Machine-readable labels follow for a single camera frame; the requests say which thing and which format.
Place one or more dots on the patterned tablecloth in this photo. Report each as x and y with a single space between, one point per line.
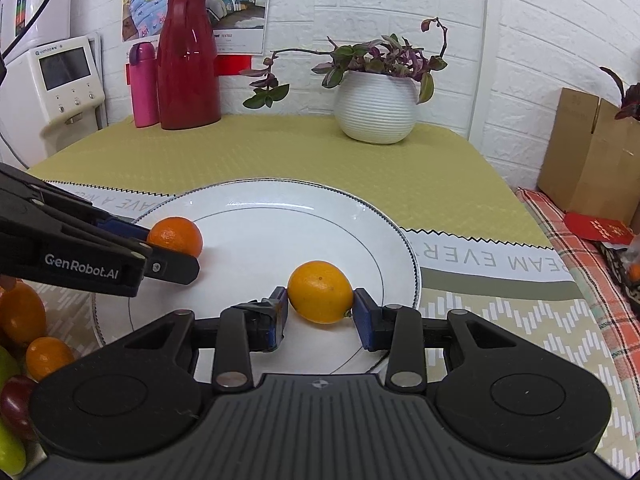
426 223

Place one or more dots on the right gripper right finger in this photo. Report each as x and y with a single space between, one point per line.
398 332

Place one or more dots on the red thermos jug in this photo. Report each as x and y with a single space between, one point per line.
188 89

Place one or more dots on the small yellow orange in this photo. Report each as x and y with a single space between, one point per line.
320 292

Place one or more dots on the pink water bottle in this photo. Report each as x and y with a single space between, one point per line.
143 84

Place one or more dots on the red envelope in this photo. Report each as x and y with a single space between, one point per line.
597 229

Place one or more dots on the bedding wall poster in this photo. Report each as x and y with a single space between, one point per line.
239 28

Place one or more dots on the white water purifier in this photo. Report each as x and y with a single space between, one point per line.
52 24

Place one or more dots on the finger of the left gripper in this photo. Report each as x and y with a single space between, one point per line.
164 265
29 188

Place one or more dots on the clear plastic bag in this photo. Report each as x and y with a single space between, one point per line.
624 264

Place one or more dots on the white water dispenser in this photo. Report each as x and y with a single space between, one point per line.
51 98

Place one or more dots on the white ceramic plate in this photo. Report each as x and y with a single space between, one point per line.
255 234

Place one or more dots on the white pot purple plant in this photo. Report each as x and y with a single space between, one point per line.
379 83

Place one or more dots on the large orange with stem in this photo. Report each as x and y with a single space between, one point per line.
23 316

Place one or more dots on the small green apple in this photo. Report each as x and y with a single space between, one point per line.
12 452

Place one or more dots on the orange mandarin front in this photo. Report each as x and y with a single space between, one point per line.
177 234

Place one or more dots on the large green mango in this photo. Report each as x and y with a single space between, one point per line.
8 367

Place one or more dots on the brown cardboard box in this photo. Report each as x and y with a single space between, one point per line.
591 165

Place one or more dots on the plaid cloth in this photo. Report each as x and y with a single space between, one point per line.
610 307

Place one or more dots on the dark purple potted plant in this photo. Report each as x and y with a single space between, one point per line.
629 97

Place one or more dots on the small orange tangerine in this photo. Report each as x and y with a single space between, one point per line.
46 355

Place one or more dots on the dark red plum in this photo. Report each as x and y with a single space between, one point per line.
14 404

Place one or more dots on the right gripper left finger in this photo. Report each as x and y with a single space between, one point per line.
254 326

